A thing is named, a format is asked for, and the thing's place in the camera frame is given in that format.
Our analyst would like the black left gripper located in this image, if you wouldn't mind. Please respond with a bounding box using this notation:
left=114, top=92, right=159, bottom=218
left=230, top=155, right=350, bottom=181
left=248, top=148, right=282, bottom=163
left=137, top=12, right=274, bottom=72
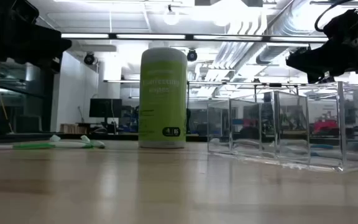
left=0, top=24, right=73, bottom=62

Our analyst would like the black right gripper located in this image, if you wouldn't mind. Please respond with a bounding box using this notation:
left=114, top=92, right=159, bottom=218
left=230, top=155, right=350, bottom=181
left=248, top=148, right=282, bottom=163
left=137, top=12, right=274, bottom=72
left=285, top=30, right=358, bottom=78

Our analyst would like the red machine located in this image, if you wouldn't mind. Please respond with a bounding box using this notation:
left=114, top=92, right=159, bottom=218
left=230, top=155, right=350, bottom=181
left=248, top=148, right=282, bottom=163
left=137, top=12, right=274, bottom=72
left=312, top=119, right=340, bottom=135

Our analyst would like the black computer monitor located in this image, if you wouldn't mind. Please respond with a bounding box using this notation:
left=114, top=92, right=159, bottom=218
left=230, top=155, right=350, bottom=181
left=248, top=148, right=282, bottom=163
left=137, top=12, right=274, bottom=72
left=88, top=98, right=123, bottom=125

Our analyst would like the wooden crate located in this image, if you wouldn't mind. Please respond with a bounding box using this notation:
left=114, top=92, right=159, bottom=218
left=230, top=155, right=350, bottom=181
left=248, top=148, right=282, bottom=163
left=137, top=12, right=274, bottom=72
left=60, top=123, right=89, bottom=135

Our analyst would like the long ceiling light bar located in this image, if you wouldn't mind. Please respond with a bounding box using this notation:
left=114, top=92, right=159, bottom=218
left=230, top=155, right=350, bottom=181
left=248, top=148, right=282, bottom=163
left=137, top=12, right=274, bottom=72
left=61, top=32, right=329, bottom=44

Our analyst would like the round ceiling lamp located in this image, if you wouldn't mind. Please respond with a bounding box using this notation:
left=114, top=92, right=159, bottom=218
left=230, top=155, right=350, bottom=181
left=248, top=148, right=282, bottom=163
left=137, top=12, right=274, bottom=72
left=162, top=4, right=180, bottom=26

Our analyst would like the light green cylindrical cup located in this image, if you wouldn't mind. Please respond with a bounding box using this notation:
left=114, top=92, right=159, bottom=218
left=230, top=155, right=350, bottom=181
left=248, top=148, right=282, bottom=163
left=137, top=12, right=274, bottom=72
left=138, top=47, right=188, bottom=149

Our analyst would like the silver ventilation duct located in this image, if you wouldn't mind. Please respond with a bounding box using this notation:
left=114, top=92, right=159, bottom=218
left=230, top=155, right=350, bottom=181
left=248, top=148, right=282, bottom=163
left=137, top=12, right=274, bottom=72
left=255, top=0, right=329, bottom=66

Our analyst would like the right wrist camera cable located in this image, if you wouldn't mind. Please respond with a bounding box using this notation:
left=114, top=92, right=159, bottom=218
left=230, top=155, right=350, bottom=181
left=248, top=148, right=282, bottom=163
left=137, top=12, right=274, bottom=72
left=314, top=0, right=354, bottom=33

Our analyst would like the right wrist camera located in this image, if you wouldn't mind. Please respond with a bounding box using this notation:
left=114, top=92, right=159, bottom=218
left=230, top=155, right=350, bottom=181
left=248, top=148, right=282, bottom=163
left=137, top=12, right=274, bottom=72
left=321, top=0, right=358, bottom=43

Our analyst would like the thin yellow cord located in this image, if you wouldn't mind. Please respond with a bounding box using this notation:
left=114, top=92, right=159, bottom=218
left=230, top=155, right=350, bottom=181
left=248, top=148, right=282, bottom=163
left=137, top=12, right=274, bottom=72
left=0, top=57, right=14, bottom=134

